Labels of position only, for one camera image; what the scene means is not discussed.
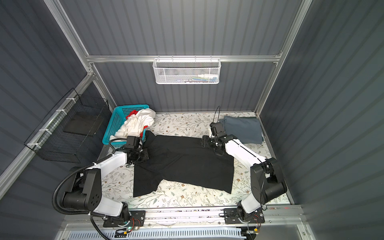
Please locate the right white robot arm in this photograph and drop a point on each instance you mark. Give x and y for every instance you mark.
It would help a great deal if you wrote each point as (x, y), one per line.
(267, 179)

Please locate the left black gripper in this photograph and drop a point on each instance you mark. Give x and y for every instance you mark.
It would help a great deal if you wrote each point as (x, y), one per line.
(146, 155)

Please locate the white wire mesh basket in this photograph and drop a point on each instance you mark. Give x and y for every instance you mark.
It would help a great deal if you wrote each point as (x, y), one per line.
(187, 70)

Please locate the black wire mesh basket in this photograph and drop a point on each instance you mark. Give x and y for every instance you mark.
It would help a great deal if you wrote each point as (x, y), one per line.
(75, 134)

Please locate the black t shirt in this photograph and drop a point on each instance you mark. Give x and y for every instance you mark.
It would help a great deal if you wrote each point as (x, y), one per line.
(183, 160)

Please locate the white perforated cable tray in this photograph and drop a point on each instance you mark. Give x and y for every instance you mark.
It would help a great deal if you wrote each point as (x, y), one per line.
(175, 234)

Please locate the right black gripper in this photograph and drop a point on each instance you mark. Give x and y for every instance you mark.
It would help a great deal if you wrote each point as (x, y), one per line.
(205, 142)

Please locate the folded blue-grey t shirt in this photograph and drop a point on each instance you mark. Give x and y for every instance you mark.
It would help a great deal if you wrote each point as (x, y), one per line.
(247, 130)

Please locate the teal plastic laundry basket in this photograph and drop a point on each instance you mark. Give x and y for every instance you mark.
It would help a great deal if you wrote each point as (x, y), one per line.
(119, 116)

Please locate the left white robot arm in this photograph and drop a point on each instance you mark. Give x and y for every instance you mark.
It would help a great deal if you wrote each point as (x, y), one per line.
(81, 191)

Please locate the floral patterned table mat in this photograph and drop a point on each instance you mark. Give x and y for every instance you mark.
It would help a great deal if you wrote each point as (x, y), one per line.
(118, 185)

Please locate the white t shirt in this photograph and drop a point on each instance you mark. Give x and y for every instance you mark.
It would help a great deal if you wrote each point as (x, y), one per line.
(148, 114)

